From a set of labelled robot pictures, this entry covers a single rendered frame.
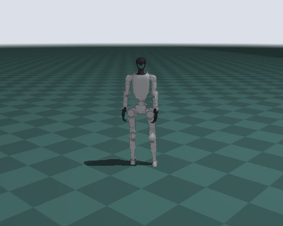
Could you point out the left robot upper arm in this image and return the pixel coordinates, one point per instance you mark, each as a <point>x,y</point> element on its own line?
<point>128,84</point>

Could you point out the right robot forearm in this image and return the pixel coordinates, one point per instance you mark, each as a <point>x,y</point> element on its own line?
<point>155,101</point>

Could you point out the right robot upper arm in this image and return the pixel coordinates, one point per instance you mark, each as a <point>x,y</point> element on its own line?
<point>153,84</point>

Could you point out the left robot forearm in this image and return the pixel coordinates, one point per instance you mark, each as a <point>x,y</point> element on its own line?
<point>125,100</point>

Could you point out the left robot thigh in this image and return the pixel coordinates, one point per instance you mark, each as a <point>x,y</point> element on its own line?
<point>132,122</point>

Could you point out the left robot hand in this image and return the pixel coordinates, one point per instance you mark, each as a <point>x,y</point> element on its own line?
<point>123,113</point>

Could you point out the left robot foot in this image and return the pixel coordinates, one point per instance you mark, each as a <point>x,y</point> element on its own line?
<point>133,161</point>

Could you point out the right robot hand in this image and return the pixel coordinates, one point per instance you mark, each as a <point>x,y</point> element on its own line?
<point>155,115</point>

